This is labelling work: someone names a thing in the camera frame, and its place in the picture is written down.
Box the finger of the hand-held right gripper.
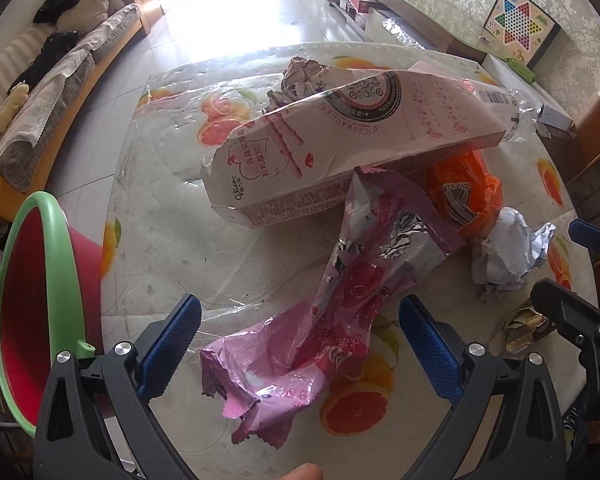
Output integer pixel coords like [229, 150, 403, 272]
[568, 218, 600, 261]
[530, 278, 600, 406]

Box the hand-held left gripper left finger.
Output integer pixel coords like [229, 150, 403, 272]
[32, 294, 203, 480]

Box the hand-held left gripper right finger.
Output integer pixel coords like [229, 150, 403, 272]
[397, 294, 567, 480]

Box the brown paper bag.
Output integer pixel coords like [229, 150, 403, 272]
[502, 300, 556, 357]

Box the pink foil wrapper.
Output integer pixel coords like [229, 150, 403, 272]
[200, 166, 466, 448]

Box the red bucket with green rim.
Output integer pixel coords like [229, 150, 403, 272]
[0, 191, 103, 438]

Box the person's left hand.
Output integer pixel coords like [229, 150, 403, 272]
[284, 462, 326, 480]

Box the crumpled silver wrapper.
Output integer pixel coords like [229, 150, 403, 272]
[470, 207, 557, 305]

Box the white flat box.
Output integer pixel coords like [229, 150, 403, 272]
[481, 52, 576, 131]

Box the orange wrapper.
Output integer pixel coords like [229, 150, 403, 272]
[426, 152, 503, 238]

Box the green packet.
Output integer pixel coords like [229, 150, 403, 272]
[504, 56, 538, 83]

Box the star checkers board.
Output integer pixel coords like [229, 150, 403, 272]
[482, 0, 562, 68]

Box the pink cardboard box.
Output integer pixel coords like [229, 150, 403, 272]
[200, 60, 513, 231]

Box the striped sofa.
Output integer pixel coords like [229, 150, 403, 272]
[0, 0, 148, 208]

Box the silver foil sheet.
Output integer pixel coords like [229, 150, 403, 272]
[380, 17, 426, 50]

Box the long television cabinet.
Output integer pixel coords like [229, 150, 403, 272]
[327, 0, 581, 131]

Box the cream plush toy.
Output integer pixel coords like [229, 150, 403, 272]
[0, 84, 31, 133]

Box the crumpled paper behind box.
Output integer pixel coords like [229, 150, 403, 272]
[262, 56, 331, 111]

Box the black garment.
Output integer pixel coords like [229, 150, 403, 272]
[7, 31, 79, 93]

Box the beige pillow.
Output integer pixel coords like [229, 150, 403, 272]
[56, 0, 112, 36]

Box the black clothing pile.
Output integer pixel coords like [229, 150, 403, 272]
[32, 0, 86, 24]

